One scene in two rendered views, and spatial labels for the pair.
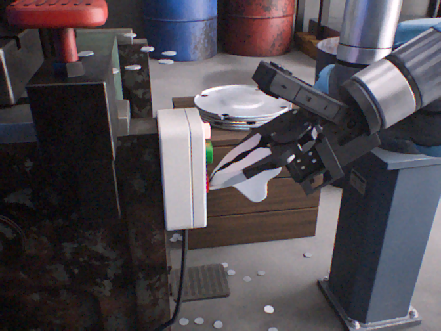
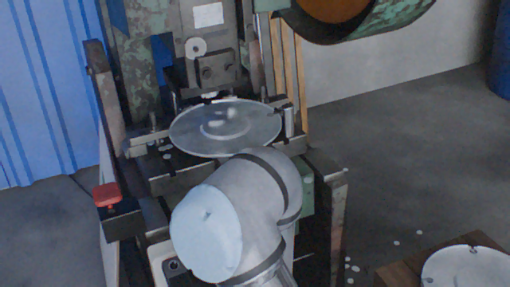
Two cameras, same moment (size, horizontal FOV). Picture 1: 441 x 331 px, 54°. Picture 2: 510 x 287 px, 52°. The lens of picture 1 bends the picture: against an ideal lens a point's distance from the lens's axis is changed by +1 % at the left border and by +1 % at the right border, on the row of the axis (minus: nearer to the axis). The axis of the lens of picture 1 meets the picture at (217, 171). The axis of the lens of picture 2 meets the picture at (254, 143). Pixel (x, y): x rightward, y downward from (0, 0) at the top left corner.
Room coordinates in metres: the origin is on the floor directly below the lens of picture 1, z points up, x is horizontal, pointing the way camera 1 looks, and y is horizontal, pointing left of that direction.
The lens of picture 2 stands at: (0.50, -0.89, 1.46)
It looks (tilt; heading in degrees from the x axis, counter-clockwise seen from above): 32 degrees down; 79
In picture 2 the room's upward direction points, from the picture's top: 4 degrees counter-clockwise
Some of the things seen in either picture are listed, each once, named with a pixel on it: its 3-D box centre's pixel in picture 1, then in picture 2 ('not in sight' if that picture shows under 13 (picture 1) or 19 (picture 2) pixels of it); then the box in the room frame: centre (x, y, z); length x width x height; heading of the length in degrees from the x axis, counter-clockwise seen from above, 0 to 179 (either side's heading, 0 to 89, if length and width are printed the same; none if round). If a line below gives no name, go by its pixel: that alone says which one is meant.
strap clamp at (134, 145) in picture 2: not in sight; (151, 129); (0.48, 0.38, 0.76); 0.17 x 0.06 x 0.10; 10
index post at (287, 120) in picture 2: not in sight; (287, 119); (0.84, 0.31, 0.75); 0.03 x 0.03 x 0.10; 10
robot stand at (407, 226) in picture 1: (381, 228); not in sight; (0.81, -0.37, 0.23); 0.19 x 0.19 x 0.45; 13
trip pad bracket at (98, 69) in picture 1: (87, 157); (126, 236); (0.37, 0.13, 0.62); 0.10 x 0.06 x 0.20; 10
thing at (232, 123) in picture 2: not in sight; (225, 125); (0.66, 0.28, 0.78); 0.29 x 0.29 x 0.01
